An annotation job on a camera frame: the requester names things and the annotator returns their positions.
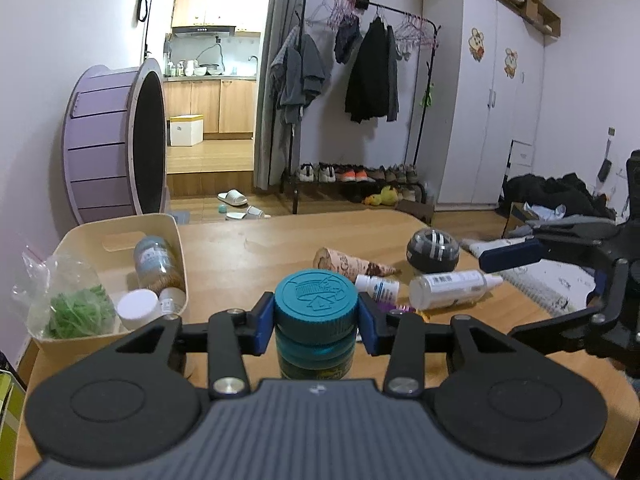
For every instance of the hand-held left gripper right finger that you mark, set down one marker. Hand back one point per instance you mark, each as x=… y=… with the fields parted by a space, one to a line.
x=367 y=327

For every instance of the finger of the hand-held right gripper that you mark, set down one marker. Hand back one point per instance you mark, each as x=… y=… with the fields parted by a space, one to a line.
x=510 y=256
x=607 y=305

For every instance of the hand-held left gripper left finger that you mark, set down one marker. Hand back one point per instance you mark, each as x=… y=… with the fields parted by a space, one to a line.
x=263 y=324

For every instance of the teal lid jar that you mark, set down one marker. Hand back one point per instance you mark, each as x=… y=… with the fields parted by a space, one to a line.
x=316 y=300

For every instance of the cream plastic container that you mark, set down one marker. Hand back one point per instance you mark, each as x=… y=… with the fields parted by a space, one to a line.
x=116 y=225

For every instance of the purple packet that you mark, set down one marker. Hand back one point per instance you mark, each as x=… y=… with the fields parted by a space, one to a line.
x=387 y=307

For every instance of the open cardboard box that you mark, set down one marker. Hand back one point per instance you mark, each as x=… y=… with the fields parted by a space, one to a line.
x=517 y=220

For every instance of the small white blue label bottle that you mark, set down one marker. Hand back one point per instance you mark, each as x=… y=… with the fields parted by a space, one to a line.
x=379 y=287

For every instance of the spiral notebook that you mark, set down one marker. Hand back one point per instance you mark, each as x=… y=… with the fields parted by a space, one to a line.
x=550 y=282

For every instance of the brown paper cone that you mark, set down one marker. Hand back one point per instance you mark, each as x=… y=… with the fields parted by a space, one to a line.
x=345 y=262

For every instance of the large white bottle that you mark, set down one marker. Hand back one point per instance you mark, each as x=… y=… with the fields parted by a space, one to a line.
x=450 y=290

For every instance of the black gyro ball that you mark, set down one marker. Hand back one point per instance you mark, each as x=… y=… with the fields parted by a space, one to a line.
x=432 y=252

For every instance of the pile of black clothes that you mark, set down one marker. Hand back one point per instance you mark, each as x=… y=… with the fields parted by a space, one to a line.
x=565 y=192

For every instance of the brown low stool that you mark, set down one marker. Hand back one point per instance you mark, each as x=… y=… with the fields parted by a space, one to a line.
x=415 y=211

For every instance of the white slipper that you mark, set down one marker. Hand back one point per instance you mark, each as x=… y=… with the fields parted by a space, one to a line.
x=232 y=197
x=245 y=213

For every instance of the clear jar with brown contents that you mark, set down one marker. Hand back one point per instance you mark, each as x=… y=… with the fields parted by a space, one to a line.
x=155 y=260

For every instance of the white lid jar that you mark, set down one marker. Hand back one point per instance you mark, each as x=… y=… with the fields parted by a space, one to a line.
x=136 y=306

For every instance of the yellow plush toy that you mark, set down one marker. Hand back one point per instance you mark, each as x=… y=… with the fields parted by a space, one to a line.
x=382 y=196

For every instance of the white wardrobe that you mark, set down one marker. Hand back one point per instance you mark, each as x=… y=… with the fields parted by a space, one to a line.
x=475 y=125

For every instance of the row of shoes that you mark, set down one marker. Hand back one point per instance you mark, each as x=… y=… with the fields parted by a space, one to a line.
x=350 y=174

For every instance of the plastic bag with greens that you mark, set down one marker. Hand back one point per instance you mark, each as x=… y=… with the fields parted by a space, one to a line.
x=75 y=310

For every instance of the cartoon mouse sticker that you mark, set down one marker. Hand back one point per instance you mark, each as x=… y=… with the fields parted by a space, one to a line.
x=510 y=63
x=476 y=45

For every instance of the white yellow lid box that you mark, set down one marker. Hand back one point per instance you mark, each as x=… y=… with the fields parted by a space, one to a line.
x=186 y=132

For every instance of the grey curtain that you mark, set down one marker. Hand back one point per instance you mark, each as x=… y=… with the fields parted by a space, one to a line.
x=270 y=110

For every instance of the wooden kitchen counter cabinets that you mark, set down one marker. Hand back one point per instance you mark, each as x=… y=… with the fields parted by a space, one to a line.
x=210 y=105

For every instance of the black hanging coat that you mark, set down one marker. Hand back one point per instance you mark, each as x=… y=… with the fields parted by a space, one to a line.
x=370 y=75

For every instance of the purple cat wheel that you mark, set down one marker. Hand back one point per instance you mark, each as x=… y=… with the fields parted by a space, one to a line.
x=100 y=145

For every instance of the grey hanging clothes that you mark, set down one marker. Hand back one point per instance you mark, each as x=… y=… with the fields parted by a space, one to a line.
x=300 y=80

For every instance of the green box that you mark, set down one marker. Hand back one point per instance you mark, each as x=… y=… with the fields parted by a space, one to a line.
x=10 y=410

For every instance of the dark blue hanging garment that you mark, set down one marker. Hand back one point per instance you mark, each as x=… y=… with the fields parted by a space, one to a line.
x=346 y=42

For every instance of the range hood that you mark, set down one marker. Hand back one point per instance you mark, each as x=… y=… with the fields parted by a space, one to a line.
x=202 y=30

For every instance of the black clothes rack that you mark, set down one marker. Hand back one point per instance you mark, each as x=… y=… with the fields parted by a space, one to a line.
x=302 y=25

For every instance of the wooden wall cabinets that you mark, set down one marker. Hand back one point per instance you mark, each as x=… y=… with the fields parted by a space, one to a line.
x=215 y=2

